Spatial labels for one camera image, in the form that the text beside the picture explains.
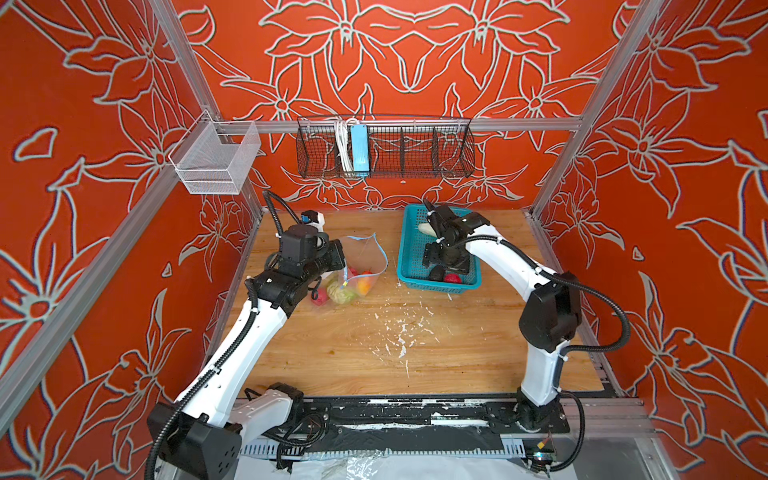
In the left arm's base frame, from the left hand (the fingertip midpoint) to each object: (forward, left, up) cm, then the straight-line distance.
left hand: (341, 242), depth 73 cm
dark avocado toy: (+9, -28, -25) cm, 39 cm away
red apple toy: (-2, +8, -24) cm, 26 cm away
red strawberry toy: (+5, -32, -22) cm, 40 cm away
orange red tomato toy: (0, -5, -19) cm, 20 cm away
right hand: (+6, -25, -15) cm, 30 cm away
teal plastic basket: (+11, -20, -27) cm, 35 cm away
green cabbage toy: (-3, +3, -21) cm, 22 cm away
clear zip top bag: (+7, -5, -17) cm, 19 cm away
